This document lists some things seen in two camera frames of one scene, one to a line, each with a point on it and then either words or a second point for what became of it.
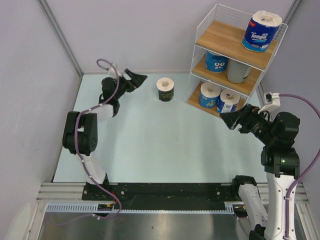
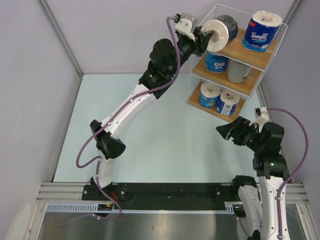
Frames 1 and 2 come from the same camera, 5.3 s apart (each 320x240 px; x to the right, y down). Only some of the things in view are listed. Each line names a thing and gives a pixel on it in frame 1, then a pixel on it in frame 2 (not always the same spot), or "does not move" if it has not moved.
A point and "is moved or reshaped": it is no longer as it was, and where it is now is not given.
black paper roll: [165, 86] is moved or reshaped
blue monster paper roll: [215, 62] does not move
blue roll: [209, 93] does not move
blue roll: [228, 101] does not move
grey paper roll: [236, 72] does not move
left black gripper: [137, 80] to [202, 41]
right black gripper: [251, 111] to [226, 130]
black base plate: [143, 193] does not move
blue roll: [261, 31] does not move
